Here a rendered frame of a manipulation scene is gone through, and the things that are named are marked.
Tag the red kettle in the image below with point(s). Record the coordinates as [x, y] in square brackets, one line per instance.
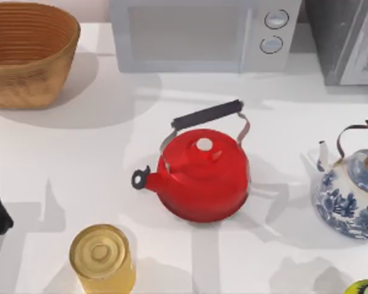
[202, 180]

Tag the pale microwave oven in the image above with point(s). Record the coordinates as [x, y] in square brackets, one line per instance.
[183, 36]

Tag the round microwave knob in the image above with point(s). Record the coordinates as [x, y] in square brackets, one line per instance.
[276, 19]
[271, 44]

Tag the blue and white teapot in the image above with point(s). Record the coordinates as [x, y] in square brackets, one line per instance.
[349, 196]

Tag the woven brown basket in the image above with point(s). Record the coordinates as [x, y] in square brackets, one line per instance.
[27, 61]

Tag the green and yellow object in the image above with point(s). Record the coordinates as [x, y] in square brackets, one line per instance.
[364, 288]

